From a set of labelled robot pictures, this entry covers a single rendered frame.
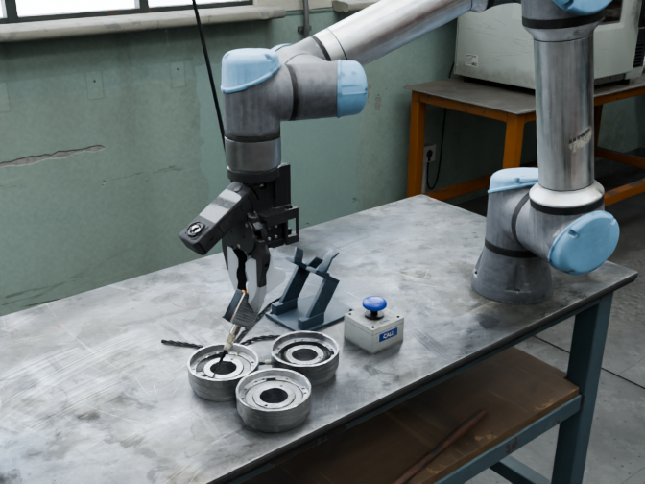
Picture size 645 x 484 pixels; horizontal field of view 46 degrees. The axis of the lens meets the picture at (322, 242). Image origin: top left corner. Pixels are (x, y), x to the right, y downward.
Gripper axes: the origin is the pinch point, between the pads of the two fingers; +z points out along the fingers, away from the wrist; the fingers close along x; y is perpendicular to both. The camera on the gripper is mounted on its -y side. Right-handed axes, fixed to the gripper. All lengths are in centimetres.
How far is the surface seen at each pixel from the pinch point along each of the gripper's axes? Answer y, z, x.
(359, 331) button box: 19.2, 10.4, -4.1
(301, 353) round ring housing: 8.9, 11.4, -1.9
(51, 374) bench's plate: -21.7, 13.3, 21.5
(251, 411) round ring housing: -7.4, 9.8, -10.8
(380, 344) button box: 20.9, 11.9, -7.3
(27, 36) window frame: 31, -19, 148
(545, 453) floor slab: 114, 93, 12
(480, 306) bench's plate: 45.5, 13.2, -8.4
